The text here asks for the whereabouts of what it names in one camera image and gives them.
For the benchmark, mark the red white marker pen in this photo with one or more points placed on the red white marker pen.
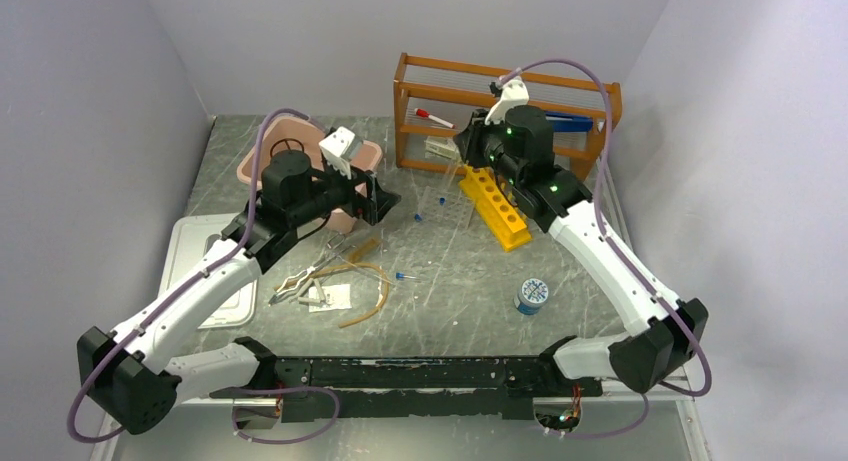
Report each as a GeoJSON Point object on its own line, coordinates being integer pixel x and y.
{"type": "Point", "coordinates": [424, 114]}

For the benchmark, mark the pink plastic bin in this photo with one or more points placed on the pink plastic bin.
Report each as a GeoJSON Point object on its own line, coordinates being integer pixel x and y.
{"type": "Point", "coordinates": [299, 163]}

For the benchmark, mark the orange wooden shelf rack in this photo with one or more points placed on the orange wooden shelf rack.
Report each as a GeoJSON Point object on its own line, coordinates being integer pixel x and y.
{"type": "Point", "coordinates": [453, 90]}

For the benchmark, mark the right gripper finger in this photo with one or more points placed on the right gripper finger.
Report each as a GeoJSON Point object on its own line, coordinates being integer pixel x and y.
{"type": "Point", "coordinates": [467, 143]}
{"type": "Point", "coordinates": [478, 123]}

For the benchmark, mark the glass stirring rod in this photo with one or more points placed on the glass stirring rod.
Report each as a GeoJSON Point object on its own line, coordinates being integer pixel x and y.
{"type": "Point", "coordinates": [445, 186]}

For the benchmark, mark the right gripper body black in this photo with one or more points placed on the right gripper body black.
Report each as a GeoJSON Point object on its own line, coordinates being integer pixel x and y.
{"type": "Point", "coordinates": [491, 151]}

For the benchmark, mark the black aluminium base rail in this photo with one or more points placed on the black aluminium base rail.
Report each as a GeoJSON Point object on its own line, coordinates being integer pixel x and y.
{"type": "Point", "coordinates": [411, 385]}

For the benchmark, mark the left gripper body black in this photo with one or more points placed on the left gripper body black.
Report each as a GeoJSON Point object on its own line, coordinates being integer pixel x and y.
{"type": "Point", "coordinates": [336, 191]}

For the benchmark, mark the yellow test tube rack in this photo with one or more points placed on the yellow test tube rack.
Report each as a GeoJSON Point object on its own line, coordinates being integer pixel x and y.
{"type": "Point", "coordinates": [502, 219]}

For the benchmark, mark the black metal ring stand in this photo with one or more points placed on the black metal ring stand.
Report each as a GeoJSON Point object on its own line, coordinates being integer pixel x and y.
{"type": "Point", "coordinates": [286, 144]}

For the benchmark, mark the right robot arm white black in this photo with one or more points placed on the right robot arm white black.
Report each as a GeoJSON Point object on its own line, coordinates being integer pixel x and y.
{"type": "Point", "coordinates": [662, 331]}

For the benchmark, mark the amber rubber tubing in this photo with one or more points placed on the amber rubber tubing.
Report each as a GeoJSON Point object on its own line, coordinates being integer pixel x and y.
{"type": "Point", "coordinates": [359, 284]}

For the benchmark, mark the white cardboard box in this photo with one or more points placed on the white cardboard box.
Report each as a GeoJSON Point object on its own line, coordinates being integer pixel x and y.
{"type": "Point", "coordinates": [441, 147]}

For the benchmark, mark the white plastic bin lid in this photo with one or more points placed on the white plastic bin lid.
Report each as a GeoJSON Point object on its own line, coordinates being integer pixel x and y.
{"type": "Point", "coordinates": [191, 239]}

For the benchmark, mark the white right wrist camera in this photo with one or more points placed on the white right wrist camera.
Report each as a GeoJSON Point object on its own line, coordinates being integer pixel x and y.
{"type": "Point", "coordinates": [509, 94]}

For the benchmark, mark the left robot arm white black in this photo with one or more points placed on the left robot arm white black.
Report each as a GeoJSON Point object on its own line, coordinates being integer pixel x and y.
{"type": "Point", "coordinates": [254, 241]}

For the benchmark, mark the blue white round jar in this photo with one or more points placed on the blue white round jar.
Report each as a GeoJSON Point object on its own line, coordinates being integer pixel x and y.
{"type": "Point", "coordinates": [531, 296]}

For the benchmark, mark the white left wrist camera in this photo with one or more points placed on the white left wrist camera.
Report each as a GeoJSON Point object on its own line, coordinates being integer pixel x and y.
{"type": "Point", "coordinates": [339, 149]}

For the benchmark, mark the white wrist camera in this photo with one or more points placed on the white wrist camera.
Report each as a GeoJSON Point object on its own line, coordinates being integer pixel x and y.
{"type": "Point", "coordinates": [509, 94]}
{"type": "Point", "coordinates": [339, 149]}

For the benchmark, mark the clear plastic tube rack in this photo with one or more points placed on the clear plastic tube rack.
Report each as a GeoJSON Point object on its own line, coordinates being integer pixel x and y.
{"type": "Point", "coordinates": [456, 214]}

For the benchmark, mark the metal crucible tongs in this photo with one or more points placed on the metal crucible tongs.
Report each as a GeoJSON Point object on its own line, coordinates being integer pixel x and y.
{"type": "Point", "coordinates": [293, 283]}

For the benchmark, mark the small white paper packet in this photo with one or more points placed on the small white paper packet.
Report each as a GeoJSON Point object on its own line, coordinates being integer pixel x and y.
{"type": "Point", "coordinates": [336, 297]}

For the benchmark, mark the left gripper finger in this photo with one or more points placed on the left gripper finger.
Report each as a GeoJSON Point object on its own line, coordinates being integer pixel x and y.
{"type": "Point", "coordinates": [366, 183]}
{"type": "Point", "coordinates": [377, 205]}

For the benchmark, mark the blue stapler on shelf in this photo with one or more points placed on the blue stapler on shelf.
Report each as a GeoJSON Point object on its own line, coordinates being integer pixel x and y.
{"type": "Point", "coordinates": [569, 123]}

